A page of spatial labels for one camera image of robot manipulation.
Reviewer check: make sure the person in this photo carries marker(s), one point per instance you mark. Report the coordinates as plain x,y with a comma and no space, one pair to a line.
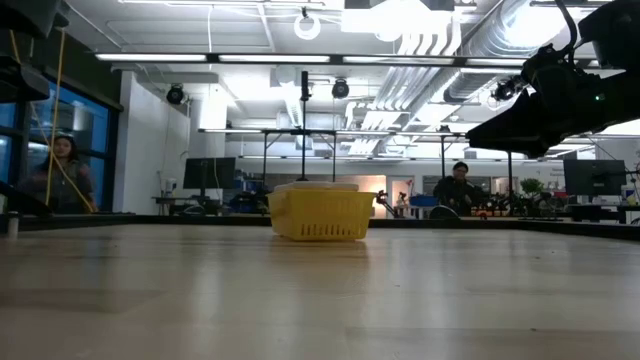
457,192
62,170

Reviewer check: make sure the blue plastic bin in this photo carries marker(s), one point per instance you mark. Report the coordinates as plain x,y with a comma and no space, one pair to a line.
422,200

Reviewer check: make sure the black computer monitor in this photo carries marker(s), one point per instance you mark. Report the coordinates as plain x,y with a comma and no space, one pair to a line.
594,176
209,173

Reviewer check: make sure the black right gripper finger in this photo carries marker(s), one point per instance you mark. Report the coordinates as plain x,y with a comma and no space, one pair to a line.
520,132

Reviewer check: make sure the yellow plastic basket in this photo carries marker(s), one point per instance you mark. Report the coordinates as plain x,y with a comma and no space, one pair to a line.
320,215

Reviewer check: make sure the black tripod stand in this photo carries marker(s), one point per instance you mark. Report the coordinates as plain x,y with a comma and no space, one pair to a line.
303,125

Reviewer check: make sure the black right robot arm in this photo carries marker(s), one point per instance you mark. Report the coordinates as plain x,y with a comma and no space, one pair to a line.
617,30

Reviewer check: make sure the orange pill bottle white cap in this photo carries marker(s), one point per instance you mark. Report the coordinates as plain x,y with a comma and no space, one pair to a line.
310,185
345,186
285,188

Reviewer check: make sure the blue glass window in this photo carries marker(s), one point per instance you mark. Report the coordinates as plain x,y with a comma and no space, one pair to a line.
85,125

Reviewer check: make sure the black background rig frame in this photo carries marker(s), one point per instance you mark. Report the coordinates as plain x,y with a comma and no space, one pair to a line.
300,132
442,150

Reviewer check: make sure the black round ceiling spotlight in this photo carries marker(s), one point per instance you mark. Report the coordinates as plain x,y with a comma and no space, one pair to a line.
340,88
505,90
175,94

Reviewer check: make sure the silver ventilation duct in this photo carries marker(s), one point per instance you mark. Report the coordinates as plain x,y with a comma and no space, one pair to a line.
500,30

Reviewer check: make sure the long ceiling tube light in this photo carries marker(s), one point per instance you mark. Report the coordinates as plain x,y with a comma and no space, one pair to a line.
274,58
400,60
495,61
150,57

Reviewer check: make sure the dark office desk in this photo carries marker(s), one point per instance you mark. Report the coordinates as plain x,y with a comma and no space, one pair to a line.
600,209
190,202

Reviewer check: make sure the small grey cylinder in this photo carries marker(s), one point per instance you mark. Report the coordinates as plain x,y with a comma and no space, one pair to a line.
12,225

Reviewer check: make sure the green potted plant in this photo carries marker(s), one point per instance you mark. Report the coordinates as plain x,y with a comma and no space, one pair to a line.
531,186

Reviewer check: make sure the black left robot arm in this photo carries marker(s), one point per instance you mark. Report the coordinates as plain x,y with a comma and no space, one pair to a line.
25,12

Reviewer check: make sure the small black background robot arm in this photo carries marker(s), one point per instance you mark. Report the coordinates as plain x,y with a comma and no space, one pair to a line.
385,200

